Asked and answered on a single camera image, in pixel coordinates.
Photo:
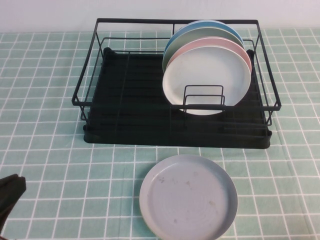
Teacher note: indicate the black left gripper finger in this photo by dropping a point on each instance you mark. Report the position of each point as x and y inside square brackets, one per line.
[10, 181]
[22, 186]

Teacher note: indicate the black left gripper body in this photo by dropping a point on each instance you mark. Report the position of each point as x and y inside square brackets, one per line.
[6, 202]

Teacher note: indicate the grey blue plate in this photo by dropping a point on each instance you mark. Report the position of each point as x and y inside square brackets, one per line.
[187, 200]

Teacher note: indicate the cream white plate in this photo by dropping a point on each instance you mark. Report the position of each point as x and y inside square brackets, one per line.
[205, 70]

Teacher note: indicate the pale green plate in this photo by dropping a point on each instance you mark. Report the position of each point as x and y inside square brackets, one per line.
[200, 35]

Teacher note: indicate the pink plate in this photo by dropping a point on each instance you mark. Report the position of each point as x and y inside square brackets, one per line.
[215, 41]

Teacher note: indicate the green checked tablecloth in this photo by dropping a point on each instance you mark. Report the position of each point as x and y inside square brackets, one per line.
[50, 140]

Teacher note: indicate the black plastic drain tray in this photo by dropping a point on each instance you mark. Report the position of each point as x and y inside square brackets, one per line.
[140, 137]

